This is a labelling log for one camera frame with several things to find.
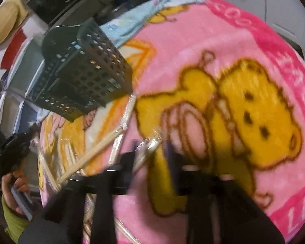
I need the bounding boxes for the wooden chopsticks pair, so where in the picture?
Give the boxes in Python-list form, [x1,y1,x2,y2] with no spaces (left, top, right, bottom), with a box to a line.
[133,132,162,173]

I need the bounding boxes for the green sleeve forearm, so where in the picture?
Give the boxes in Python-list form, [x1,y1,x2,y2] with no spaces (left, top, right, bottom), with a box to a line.
[1,197,30,243]

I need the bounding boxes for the left hand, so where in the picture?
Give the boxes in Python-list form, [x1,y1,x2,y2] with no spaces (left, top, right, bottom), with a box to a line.
[1,170,31,216]

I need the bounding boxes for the wrapped chopsticks on blanket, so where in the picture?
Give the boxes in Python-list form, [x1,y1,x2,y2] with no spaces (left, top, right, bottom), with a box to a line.
[58,126,122,184]

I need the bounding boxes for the pastel plastic drawer unit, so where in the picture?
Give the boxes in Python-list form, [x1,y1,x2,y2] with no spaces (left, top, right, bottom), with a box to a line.
[0,39,44,137]

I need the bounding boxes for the wrapped chopsticks near edge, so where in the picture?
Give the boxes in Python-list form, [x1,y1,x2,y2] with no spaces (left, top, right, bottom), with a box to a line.
[108,93,136,166]

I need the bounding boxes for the red plastic basin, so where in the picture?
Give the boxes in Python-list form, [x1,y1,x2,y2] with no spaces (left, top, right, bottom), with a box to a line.
[0,28,27,71]

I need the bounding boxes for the dark green utensil basket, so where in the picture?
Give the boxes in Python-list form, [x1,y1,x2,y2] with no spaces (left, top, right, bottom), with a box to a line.
[29,18,133,122]

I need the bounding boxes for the pink cartoon bear blanket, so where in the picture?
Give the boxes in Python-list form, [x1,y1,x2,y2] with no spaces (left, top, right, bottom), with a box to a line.
[40,0,305,243]

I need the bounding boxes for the light blue patterned cloth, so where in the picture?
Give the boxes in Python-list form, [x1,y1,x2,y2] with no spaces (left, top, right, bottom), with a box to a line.
[100,0,205,48]

